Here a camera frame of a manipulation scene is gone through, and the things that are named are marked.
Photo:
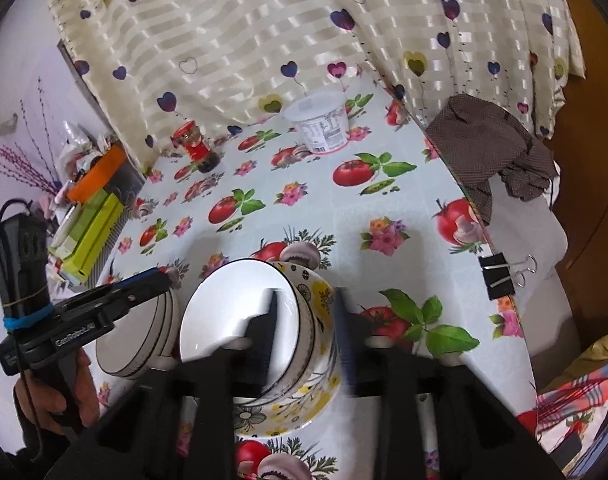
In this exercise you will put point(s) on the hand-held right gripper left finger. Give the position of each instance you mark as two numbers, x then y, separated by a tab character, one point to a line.
268	335

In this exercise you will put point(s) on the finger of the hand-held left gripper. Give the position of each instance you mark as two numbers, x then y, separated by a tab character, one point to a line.
144	297
134	282

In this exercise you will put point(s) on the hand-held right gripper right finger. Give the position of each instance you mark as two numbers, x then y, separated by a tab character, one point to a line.
345	340

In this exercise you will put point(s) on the yellow floral plate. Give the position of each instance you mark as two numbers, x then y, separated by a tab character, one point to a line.
311	396

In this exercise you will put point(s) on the person's left forearm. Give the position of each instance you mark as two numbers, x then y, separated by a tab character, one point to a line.
44	440

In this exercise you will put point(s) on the person's left hand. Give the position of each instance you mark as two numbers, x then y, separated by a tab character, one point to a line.
88	390

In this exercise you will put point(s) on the lime green long box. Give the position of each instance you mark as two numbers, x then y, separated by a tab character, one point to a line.
96	240

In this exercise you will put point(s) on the pale green long box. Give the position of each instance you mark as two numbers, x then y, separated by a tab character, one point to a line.
79	225

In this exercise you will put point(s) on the purple dried twigs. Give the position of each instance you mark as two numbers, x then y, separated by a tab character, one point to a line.
19	160

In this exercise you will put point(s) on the orange and grey box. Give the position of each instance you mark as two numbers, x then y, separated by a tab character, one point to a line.
101	172

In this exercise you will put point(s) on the crumpled plastic wrappers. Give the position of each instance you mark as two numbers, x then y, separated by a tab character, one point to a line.
81	145

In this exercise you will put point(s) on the fruit and flower tablecloth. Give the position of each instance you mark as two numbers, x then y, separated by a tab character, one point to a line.
334	200

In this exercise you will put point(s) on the red-lidded sauce jar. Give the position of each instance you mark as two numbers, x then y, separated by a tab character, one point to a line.
196	147

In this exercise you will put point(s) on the black binder clip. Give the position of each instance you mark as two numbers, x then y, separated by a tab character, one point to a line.
498	275

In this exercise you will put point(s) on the white plastic tub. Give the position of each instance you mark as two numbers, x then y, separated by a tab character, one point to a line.
321	125

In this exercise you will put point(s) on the plaid cloth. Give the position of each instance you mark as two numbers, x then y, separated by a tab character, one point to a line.
578	395

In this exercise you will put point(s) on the brown dotted cloth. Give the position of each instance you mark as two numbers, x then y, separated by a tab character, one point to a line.
488	145

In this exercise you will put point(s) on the brown wooden panel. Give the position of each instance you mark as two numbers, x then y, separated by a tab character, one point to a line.
593	135

